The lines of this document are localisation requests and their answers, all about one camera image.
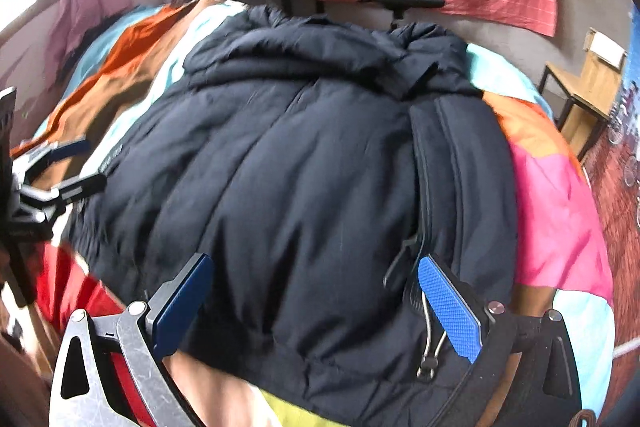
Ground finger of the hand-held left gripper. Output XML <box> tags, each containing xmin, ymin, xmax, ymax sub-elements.
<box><xmin>20</xmin><ymin>173</ymin><xmax>108</xmax><ymax>208</ymax></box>
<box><xmin>12</xmin><ymin>136</ymin><xmax>90</xmax><ymax>172</ymax></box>

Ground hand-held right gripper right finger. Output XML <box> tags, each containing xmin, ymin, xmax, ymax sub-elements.
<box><xmin>417</xmin><ymin>254</ymin><xmax>585</xmax><ymax>427</ymax></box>

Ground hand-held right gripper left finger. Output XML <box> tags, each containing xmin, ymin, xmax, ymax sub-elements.
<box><xmin>48</xmin><ymin>252</ymin><xmax>216</xmax><ymax>427</ymax></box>

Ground navy padded jacket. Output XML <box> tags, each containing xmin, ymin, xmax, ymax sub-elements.
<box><xmin>65</xmin><ymin>4</ymin><xmax>518</xmax><ymax>427</ymax></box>

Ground multicoloured patchwork blanket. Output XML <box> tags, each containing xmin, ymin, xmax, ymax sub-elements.
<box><xmin>10</xmin><ymin>0</ymin><xmax>616</xmax><ymax>427</ymax></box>

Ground pink hanging garment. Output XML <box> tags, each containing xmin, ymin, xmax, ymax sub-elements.
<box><xmin>47</xmin><ymin>0</ymin><xmax>133</xmax><ymax>72</ymax></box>

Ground blue printed curtain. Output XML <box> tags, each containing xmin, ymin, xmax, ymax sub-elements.
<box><xmin>582</xmin><ymin>4</ymin><xmax>640</xmax><ymax>388</ymax></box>

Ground wooden chair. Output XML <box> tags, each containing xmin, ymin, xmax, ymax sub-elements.
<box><xmin>537</xmin><ymin>27</ymin><xmax>628</xmax><ymax>162</ymax></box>

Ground white paper sheet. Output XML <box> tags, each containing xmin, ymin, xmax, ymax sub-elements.
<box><xmin>590</xmin><ymin>32</ymin><xmax>627</xmax><ymax>68</ymax></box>

